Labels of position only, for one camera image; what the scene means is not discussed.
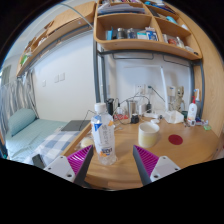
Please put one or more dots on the bed with teal sheet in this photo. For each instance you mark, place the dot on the bed with teal sheet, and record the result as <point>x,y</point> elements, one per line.
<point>30,133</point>

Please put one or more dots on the clear plastic water bottle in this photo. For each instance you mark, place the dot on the clear plastic water bottle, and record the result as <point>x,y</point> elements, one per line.
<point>104,140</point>

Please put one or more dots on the brown tree creature figurine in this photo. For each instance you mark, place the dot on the brown tree creature figurine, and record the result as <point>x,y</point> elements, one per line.
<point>180,96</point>

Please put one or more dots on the teal pillow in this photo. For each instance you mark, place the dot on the teal pillow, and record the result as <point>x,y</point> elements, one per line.
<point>21,120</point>

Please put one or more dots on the grey metal frame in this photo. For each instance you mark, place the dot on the grey metal frame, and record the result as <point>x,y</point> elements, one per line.
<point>96,76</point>

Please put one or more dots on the red printed packet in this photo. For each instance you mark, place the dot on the red printed packet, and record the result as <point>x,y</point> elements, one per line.
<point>120,117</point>

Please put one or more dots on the clear spray bottle white nozzle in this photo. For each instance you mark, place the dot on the clear spray bottle white nozzle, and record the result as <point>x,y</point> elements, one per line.
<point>198,100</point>

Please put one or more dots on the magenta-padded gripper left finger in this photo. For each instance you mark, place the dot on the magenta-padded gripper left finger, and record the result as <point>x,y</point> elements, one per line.
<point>80,160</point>

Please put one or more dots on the white tissue pack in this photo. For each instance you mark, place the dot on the white tissue pack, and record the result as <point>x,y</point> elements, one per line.
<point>174,117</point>

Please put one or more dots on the wooden upper bunk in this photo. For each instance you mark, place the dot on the wooden upper bunk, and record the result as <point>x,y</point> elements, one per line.
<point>66,20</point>

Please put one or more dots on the white rectangular box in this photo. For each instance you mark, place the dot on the white rectangular box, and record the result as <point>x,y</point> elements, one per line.
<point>142,109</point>

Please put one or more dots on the cream ceramic mug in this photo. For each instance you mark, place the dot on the cream ceramic mug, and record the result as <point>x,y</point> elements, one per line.
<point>148,135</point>

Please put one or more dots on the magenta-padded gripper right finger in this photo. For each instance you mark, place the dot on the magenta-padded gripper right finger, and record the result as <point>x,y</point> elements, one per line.
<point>146,160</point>

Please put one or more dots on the flat round red coaster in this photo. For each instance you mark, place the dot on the flat round red coaster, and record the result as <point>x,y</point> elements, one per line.
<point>175,139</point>

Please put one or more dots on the white wall socket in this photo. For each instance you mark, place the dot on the white wall socket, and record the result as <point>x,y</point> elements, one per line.
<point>140,89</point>
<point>150,90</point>

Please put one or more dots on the small cream pouch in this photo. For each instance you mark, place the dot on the small cream pouch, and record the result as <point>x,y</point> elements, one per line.
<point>86,142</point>

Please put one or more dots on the small white oval device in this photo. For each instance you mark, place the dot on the small white oval device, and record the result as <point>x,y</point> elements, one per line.
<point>155,121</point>

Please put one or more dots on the black electric shaver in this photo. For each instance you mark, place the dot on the black electric shaver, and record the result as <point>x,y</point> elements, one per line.
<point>110,106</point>

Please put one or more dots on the steel tumbler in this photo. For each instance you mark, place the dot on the steel tumbler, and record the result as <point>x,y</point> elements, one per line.
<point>132,108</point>

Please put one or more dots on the dark grey laptop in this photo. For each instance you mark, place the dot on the dark grey laptop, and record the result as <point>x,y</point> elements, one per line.
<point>75,125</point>

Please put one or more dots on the white wall box blue label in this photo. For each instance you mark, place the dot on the white wall box blue label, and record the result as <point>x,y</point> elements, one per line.
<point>171,91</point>

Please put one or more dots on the white pump bottle red top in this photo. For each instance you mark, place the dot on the white pump bottle red top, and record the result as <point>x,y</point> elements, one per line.
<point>192,111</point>

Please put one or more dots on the grey striped curtain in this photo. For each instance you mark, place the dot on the grey striped curtain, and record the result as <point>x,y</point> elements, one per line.
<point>16,96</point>

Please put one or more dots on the black charger block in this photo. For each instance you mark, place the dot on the black charger block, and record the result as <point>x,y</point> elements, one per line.
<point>135,119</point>

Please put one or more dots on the wooden shelf unit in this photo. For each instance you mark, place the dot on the wooden shelf unit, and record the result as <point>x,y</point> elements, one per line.
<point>133,45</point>

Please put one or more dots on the blue plaid blanket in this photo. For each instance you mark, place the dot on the blue plaid blanket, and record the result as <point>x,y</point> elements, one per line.
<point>55,145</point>

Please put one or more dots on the small green box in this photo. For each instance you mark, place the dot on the small green box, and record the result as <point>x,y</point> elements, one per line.
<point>207,127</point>

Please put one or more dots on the dark green round jar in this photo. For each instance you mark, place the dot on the dark green round jar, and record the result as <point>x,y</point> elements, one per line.
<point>184,114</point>

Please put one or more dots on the white desk lamp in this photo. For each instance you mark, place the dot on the white desk lamp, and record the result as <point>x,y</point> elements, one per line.
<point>164,86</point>

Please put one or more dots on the black power adapter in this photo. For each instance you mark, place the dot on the black power adapter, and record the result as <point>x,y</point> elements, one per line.
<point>148,108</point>

